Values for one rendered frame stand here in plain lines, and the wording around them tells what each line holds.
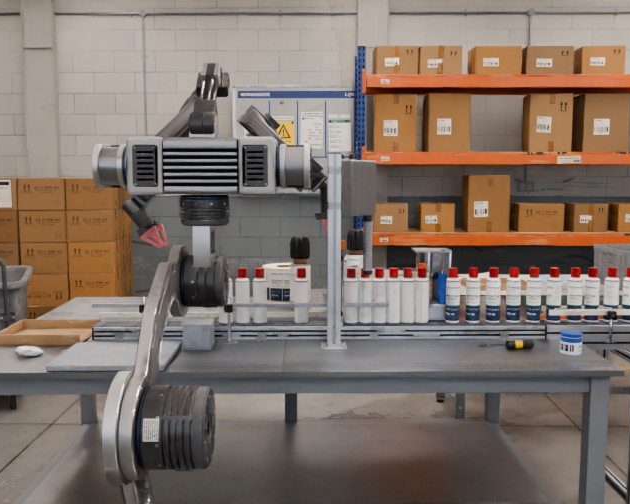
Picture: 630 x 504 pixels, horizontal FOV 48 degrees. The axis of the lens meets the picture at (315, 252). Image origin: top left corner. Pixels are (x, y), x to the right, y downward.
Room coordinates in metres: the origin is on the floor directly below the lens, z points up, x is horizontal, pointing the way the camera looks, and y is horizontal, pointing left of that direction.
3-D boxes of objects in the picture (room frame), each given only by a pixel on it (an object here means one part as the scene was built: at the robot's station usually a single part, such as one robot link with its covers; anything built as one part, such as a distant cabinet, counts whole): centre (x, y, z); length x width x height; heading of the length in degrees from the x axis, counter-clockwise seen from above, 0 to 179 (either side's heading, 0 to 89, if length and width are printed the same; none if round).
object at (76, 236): (5.86, 2.16, 0.70); 1.20 x 0.82 x 1.39; 95
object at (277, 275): (3.07, 0.13, 0.95); 0.20 x 0.20 x 0.14
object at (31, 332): (2.54, 0.98, 0.85); 0.30 x 0.26 x 0.04; 91
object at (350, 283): (2.55, -0.13, 0.98); 0.05 x 0.05 x 0.20
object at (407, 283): (2.55, -0.34, 0.98); 0.05 x 0.05 x 0.20
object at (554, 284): (2.56, -0.88, 0.98); 0.05 x 0.05 x 0.20
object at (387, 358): (2.74, 0.11, 0.82); 2.10 x 1.31 x 0.02; 91
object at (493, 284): (2.56, -0.66, 0.98); 0.05 x 0.05 x 0.20
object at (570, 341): (2.31, -0.86, 0.86); 0.07 x 0.07 x 0.07
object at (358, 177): (2.47, -0.13, 1.38); 0.17 x 0.10 x 0.19; 146
